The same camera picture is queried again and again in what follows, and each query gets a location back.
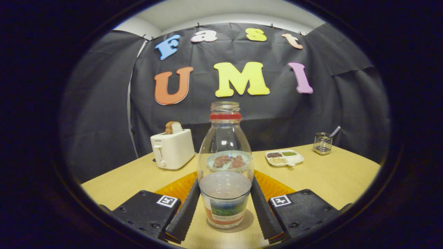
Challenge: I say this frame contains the wire mesh utensil holder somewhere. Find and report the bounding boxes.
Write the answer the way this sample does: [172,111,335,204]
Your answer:
[313,132,333,155]

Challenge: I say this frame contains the bread slice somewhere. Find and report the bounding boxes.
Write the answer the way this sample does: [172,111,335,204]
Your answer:
[165,121,183,135]

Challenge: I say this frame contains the brown meat slice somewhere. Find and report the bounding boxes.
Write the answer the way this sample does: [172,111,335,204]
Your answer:
[213,155,233,169]
[228,156,247,170]

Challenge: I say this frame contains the clear glass juice bottle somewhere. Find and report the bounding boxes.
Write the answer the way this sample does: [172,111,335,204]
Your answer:
[197,101,255,229]

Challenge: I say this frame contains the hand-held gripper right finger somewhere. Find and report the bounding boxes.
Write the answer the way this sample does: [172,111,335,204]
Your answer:
[251,169,353,245]

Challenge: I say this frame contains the white toaster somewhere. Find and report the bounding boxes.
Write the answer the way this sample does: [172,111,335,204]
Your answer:
[150,129,196,170]

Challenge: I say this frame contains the white divided dish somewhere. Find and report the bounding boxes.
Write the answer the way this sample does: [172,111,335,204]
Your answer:
[265,149,305,167]

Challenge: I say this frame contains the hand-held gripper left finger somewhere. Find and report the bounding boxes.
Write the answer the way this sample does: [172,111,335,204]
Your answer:
[99,171,201,243]

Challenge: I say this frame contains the wooden table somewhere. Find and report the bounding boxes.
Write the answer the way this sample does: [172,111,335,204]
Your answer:
[80,144,381,249]

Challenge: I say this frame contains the teal round plate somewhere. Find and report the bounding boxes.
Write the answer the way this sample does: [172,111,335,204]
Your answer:
[207,150,252,172]

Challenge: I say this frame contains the black backdrop cloth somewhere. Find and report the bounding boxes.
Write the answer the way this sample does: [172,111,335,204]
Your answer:
[59,22,391,184]

